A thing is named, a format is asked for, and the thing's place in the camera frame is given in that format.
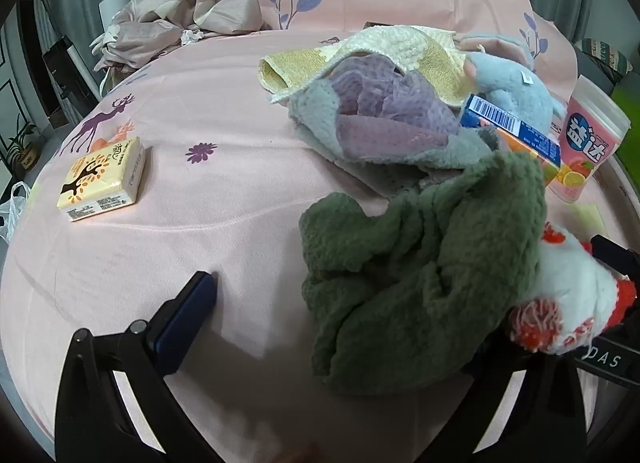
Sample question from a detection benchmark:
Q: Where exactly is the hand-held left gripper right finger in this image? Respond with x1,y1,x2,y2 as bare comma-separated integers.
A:
462,350,598,463

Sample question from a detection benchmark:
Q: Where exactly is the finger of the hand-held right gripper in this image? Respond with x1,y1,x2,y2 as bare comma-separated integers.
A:
590,234,640,284

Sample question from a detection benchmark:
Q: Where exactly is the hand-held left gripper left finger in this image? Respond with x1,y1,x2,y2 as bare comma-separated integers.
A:
54,270,236,463

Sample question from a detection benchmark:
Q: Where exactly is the white and red plush toy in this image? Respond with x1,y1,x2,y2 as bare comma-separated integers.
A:
507,223,638,356

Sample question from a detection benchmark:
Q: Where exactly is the pink gum bottle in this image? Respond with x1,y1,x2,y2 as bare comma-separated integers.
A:
547,75,632,204

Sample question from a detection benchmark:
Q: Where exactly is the green box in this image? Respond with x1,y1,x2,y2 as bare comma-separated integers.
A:
611,83,640,154

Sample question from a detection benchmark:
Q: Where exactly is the yellow tissue pack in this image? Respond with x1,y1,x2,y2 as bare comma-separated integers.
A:
56,137,147,222

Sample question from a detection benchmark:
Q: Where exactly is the green fleece towel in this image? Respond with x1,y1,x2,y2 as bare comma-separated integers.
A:
299,150,548,396

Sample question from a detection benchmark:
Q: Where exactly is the light blue plush toy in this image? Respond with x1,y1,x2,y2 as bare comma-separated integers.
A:
457,33,568,136

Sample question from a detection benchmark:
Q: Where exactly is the grey fleece towel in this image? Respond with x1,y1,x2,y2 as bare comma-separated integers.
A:
290,78,501,194

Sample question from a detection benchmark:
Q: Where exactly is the purple towel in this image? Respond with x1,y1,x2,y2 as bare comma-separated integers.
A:
336,115,453,164

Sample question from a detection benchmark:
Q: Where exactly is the purple mesh bath sponge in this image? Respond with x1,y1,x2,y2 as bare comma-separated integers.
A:
332,54,463,136

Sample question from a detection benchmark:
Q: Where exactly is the yellow and cream towel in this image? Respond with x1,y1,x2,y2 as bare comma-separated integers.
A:
257,25,473,108

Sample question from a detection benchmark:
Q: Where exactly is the yellow paper note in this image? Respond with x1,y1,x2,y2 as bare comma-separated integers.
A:
567,203,608,234

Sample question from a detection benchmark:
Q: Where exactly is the blue and orange carton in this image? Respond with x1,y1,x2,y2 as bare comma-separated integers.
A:
459,93,563,186

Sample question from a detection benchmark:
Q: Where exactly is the white plastic bag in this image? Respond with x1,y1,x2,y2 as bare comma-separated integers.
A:
0,182,33,244

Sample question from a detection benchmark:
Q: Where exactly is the potted plant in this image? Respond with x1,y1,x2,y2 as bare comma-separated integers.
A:
0,115,38,168

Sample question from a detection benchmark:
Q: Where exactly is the dark stand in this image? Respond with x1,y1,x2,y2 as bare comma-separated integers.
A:
20,0,101,128

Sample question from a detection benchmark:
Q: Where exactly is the crumpled beige cloth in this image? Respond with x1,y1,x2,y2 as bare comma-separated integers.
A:
90,0,266,88

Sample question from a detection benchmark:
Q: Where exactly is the white chair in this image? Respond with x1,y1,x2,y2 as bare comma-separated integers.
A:
99,0,135,30

